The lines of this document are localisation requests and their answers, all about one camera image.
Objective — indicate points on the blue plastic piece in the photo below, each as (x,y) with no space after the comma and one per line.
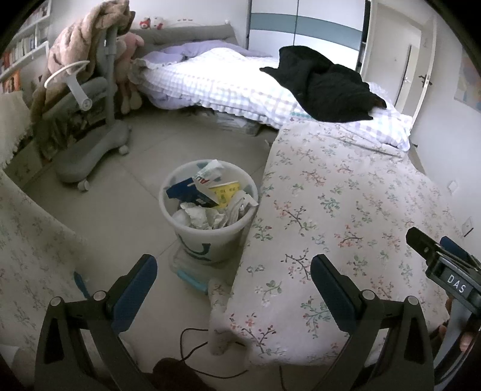
(80,285)

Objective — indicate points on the yellow white paper bag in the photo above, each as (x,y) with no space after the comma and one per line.
(225,193)

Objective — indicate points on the floral bedspread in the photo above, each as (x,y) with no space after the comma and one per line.
(338,210)

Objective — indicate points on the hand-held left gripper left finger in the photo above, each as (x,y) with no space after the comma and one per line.
(137,285)

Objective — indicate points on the clear plastic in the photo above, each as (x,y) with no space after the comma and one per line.
(242,205)

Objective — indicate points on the white bookshelf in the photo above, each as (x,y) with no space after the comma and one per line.
(22,45)

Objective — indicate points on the wall poster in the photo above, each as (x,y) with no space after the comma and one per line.
(468,81)

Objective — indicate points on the pink plush toy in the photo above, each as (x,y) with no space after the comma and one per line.
(127,67)

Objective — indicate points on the white wall socket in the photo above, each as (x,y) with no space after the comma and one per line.
(468,226)
(453,186)

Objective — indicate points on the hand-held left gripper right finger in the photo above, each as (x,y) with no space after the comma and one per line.
(330,289)

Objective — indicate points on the grey padded headboard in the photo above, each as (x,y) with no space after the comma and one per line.
(195,34)

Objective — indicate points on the white tissue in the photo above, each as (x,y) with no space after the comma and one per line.
(199,218)

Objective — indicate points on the white red plush toy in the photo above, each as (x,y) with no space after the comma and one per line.
(152,23)

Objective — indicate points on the brown fluffy blanket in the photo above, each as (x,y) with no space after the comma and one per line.
(75,49)

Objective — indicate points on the person's right hand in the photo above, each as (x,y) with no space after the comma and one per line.
(467,341)

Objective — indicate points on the cream fringed cloth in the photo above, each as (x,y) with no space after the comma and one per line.
(13,128)

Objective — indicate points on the white door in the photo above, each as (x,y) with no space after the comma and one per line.
(398,67)

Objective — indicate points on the dark blue box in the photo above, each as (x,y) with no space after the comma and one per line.
(184,190)

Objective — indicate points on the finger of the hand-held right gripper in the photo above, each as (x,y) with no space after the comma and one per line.
(456,250)
(422,246)

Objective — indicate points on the grey flat storage bag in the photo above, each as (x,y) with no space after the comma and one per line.
(240,124)

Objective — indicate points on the dark maroon cloth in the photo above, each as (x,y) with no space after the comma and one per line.
(180,376)

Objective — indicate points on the white teal wardrobe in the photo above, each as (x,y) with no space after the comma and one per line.
(300,26)

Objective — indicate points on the grey rolling chair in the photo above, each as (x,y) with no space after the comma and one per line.
(97,139)

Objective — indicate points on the white plastic trash bin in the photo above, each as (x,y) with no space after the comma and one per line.
(210,240)

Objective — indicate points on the clear box with blue lid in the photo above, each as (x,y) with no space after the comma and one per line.
(188,276)

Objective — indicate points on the black knitted cloth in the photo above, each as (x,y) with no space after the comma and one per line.
(327,90)

